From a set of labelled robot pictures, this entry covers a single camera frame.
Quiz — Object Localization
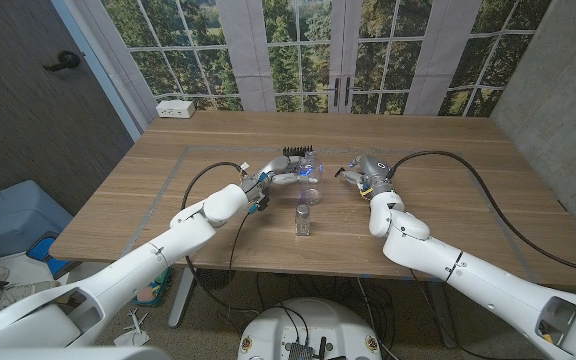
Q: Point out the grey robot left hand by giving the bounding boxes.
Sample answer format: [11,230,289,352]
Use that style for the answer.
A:
[240,154,319,211]

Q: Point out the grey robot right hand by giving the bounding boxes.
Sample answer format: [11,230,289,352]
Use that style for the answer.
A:
[337,154,397,200]

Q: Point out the small glass shaker jar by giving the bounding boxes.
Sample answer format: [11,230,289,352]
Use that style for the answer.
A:
[294,203,312,237]

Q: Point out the printed window backdrop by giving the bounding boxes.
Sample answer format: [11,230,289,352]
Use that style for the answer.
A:
[75,0,554,119]

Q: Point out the white power strip box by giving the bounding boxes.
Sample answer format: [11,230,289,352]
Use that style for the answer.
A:
[155,99,196,120]

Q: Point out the black round fan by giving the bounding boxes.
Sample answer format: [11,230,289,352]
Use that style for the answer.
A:
[195,268,237,292]

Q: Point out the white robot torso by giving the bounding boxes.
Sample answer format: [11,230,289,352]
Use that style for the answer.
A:
[237,298,383,360]

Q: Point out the metal table leg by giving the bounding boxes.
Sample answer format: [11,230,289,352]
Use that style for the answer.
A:
[430,294,458,349]
[167,267,197,330]

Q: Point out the teal toy basket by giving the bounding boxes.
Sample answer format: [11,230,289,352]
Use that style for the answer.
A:
[130,267,173,307]

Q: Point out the white toy airplane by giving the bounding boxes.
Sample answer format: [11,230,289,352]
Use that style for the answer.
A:
[113,308,150,348]

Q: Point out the blue flat floor item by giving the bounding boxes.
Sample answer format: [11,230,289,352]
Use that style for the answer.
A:
[26,235,69,276]

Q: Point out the dark wooden door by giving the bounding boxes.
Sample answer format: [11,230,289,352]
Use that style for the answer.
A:
[0,0,137,216]

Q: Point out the blue plastic bin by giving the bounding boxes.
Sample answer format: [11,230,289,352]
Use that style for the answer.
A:
[0,179,74,261]

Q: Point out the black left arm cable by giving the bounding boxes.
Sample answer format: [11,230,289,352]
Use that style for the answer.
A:
[180,161,262,316]

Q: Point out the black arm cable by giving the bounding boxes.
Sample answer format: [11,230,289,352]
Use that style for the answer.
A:
[180,161,262,316]
[386,149,576,278]

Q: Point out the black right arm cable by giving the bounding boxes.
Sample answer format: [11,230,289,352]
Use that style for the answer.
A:
[386,149,576,278]

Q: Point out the black door handle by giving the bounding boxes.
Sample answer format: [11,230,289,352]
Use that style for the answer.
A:
[42,49,82,73]

